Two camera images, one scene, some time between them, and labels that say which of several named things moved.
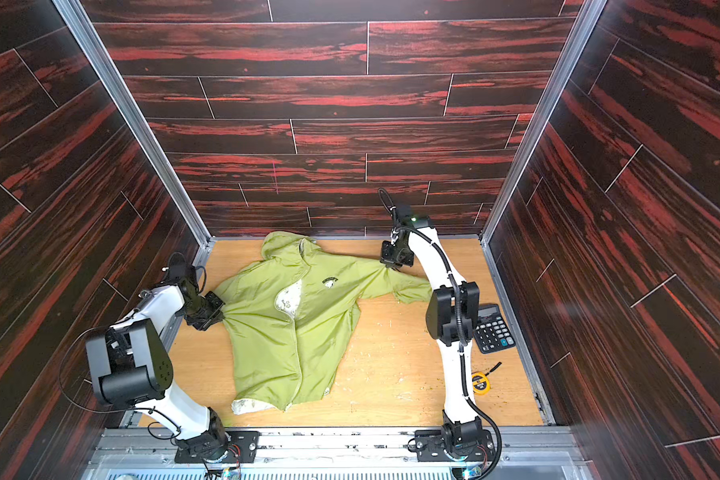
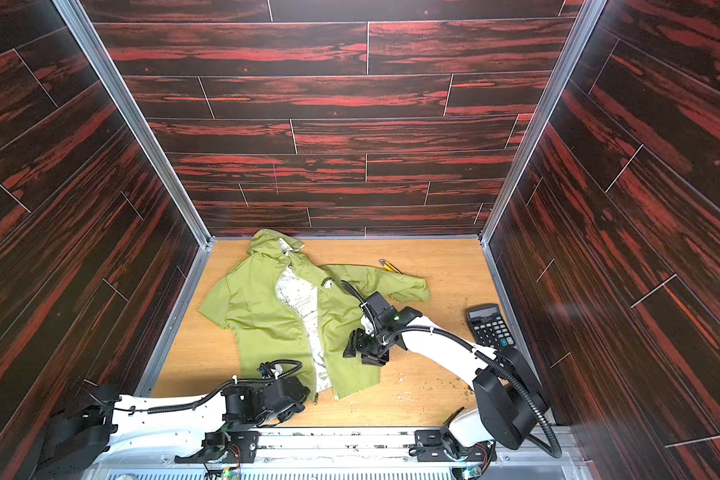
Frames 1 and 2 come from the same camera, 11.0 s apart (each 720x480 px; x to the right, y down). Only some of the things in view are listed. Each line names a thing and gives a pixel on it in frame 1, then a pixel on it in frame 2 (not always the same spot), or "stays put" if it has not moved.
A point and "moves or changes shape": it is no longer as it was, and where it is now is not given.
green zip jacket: (291, 318) moves or changes shape
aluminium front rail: (149, 454) stays put
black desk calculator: (492, 332) stays put
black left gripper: (210, 308) → (297, 393)
